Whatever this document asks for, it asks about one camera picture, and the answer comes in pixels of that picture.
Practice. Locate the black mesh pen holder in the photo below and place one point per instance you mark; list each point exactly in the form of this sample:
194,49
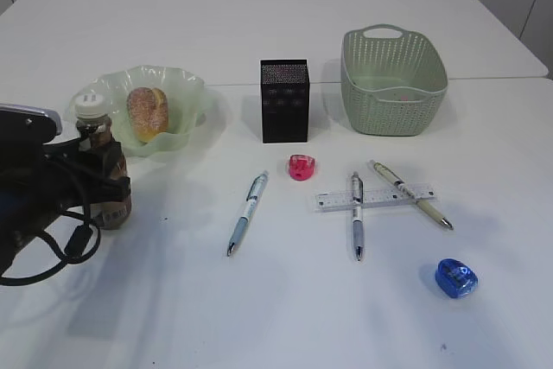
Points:
284,86

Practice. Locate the grey grip patterned pen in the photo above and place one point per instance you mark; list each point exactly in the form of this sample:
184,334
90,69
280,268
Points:
357,223

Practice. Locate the green plastic woven basket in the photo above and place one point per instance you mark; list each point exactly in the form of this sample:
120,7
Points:
378,65

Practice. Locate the green wavy glass plate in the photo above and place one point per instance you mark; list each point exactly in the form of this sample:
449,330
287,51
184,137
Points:
187,102

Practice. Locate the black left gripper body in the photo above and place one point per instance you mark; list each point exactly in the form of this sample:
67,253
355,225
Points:
35,191

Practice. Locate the blue transparent pencil sharpener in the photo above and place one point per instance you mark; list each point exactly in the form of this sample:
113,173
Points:
455,278

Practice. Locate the beige patterned pen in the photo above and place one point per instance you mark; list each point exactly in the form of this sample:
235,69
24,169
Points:
406,190

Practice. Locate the pink pencil sharpener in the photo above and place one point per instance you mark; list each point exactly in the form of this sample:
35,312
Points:
301,167

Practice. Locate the blue grip white pen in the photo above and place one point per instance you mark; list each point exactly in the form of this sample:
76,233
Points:
251,202

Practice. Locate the transparent plastic ruler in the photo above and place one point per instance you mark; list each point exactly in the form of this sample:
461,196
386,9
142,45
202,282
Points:
372,198

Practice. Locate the sugared bread roll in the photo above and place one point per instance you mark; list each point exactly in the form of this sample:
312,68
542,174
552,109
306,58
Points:
148,112

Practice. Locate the brown coffee drink bottle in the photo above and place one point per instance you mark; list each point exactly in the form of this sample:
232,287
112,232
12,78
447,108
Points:
93,122

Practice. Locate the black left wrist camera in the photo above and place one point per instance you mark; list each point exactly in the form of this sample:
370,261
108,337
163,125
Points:
22,123

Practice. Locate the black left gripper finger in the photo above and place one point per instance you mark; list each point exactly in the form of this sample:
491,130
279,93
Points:
81,154
103,187

